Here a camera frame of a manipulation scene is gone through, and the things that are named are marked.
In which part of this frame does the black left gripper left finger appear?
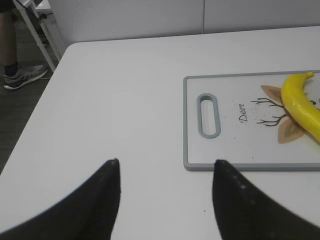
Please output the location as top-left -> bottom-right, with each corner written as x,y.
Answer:
0,158 -> 121,240

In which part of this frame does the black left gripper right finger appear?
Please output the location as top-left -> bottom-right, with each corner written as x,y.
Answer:
212,159 -> 320,240

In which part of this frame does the yellow plastic banana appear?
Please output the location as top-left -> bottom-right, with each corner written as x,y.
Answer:
281,72 -> 320,141

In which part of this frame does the white cutting board grey rim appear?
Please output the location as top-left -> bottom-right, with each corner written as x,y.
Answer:
182,71 -> 320,172

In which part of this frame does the person leg with grey sneaker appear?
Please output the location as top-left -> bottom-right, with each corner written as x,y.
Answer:
0,0 -> 48,90

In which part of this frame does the white metal frame leg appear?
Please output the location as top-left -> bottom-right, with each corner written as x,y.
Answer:
13,0 -> 67,72

